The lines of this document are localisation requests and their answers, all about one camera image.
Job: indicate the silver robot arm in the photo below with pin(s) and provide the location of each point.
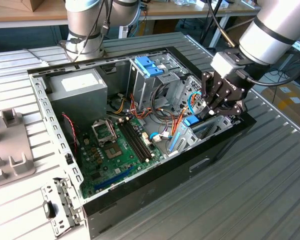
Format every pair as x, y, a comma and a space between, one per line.
270, 30

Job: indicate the white board power connector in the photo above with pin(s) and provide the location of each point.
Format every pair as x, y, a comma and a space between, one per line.
146, 139

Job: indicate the hard disk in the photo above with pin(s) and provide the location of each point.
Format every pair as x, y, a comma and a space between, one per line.
191, 121

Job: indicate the grey plastic parts rack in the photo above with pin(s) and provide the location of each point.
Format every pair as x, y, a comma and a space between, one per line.
12, 137

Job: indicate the green motherboard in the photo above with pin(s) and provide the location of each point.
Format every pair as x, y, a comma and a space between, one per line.
130, 162

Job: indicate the black RAM slot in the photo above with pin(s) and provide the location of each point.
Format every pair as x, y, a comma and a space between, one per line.
137, 140
134, 141
140, 139
131, 142

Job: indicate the grey metal disk bay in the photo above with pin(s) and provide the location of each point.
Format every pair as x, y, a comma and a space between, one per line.
215, 130

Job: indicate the black plastic case latch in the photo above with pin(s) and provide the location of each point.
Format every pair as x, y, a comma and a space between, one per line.
48, 209

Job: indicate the small brown cardboard box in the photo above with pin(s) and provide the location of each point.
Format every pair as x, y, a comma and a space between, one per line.
33, 5

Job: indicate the black tripod stand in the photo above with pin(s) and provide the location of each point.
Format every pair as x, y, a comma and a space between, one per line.
207, 30

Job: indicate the wooden desk white frame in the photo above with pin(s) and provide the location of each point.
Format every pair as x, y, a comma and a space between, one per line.
27, 15
190, 10

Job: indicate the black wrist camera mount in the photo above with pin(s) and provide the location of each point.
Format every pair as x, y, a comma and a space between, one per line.
237, 56

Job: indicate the grey metal drive cage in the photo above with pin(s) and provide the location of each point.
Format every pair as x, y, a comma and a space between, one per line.
145, 90

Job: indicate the CPU socket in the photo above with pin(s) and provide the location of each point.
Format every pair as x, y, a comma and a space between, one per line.
112, 152

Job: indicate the black open PC case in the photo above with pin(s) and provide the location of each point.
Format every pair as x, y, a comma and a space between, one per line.
165, 180

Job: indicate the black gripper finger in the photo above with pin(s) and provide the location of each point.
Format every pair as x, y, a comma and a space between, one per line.
233, 108
211, 87

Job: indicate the grey power supply unit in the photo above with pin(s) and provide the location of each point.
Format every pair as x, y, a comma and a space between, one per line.
80, 102

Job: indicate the cardboard box yellow tape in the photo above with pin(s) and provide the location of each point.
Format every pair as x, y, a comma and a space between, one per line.
290, 105

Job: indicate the blue expansion slot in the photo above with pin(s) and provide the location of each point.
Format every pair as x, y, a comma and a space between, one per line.
113, 178

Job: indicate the blue plastic drive latch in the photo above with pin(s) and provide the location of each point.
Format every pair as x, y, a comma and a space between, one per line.
146, 66

